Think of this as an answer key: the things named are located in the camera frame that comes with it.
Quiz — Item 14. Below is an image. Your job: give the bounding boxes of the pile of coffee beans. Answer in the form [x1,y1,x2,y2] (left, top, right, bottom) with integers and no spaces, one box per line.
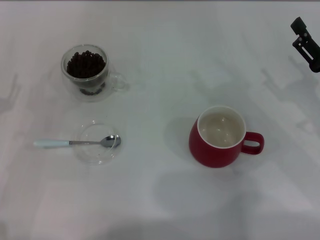
[66,50,106,96]

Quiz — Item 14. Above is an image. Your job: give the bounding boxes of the red ceramic mug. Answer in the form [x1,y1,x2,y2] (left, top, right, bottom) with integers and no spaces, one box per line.
[188,105,265,169]

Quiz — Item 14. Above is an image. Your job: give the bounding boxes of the blue-handled metal spoon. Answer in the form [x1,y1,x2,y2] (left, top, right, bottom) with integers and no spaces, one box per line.
[33,134,122,150]

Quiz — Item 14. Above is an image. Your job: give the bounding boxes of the clear glass saucer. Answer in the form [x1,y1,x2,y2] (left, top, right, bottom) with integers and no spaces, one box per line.
[74,119,123,166]

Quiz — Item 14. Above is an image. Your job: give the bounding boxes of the clear double-wall glass cup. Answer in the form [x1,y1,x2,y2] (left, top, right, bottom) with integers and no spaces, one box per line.
[61,44,127,103]

